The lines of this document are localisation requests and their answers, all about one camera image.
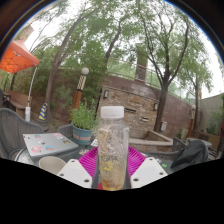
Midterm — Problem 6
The silver laptop with stickers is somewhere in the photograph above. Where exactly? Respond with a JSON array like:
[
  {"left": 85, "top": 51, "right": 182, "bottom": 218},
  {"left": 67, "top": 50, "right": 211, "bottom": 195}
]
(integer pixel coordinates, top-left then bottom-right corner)
[{"left": 22, "top": 132, "right": 80, "bottom": 159}]

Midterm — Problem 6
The globe-topped lamp post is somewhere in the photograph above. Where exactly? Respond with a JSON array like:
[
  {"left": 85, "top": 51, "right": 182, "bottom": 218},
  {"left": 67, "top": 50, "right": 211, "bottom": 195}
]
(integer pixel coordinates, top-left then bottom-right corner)
[{"left": 71, "top": 67, "right": 90, "bottom": 111}]

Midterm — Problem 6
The orange canopy tent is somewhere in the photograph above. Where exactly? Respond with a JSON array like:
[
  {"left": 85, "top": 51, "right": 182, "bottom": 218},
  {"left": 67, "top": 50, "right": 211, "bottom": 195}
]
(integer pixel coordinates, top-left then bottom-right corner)
[{"left": 0, "top": 39, "right": 40, "bottom": 74}]

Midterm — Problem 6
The white ceramic mug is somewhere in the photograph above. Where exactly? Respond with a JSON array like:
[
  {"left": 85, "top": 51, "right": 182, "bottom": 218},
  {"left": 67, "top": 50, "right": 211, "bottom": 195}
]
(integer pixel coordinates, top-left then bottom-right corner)
[{"left": 38, "top": 155, "right": 68, "bottom": 176}]

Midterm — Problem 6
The clear white-capped drink bottle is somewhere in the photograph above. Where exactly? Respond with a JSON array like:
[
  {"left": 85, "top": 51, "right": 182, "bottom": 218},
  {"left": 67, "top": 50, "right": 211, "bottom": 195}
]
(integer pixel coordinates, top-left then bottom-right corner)
[{"left": 96, "top": 105, "right": 130, "bottom": 192}]

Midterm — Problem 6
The black laptop with stickers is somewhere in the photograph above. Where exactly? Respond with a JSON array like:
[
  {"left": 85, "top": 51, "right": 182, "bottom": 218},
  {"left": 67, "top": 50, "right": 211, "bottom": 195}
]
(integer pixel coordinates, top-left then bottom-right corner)
[{"left": 156, "top": 159, "right": 174, "bottom": 174}]

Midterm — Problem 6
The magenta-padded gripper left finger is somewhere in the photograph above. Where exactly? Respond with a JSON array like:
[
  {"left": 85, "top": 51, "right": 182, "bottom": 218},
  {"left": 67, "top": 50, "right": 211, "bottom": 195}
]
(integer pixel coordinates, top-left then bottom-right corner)
[{"left": 57, "top": 146, "right": 100, "bottom": 189}]

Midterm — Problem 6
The blue yellow striped cone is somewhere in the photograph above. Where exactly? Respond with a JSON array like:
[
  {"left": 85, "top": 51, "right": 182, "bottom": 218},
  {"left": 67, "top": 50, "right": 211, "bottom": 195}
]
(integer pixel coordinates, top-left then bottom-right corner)
[{"left": 38, "top": 102, "right": 48, "bottom": 122}]

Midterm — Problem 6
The dark-trunked tree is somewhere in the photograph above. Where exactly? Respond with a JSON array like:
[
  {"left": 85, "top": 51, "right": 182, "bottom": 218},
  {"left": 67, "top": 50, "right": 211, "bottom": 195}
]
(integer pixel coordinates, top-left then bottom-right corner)
[{"left": 133, "top": 0, "right": 214, "bottom": 134}]

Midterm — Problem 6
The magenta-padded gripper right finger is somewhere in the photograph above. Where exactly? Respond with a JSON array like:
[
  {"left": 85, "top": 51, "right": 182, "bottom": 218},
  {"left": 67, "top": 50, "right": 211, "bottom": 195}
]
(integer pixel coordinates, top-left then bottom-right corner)
[{"left": 126, "top": 146, "right": 169, "bottom": 189}]

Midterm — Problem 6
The black jacket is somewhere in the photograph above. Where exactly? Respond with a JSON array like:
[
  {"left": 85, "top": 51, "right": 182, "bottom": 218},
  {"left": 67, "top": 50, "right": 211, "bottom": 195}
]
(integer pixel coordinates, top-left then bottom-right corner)
[{"left": 169, "top": 139, "right": 210, "bottom": 173}]

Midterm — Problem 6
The green plant in teal pot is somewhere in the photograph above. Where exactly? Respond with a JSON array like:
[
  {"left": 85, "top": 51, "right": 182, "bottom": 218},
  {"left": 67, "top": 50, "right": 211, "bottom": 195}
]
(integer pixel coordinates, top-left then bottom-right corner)
[{"left": 69, "top": 101, "right": 99, "bottom": 146}]

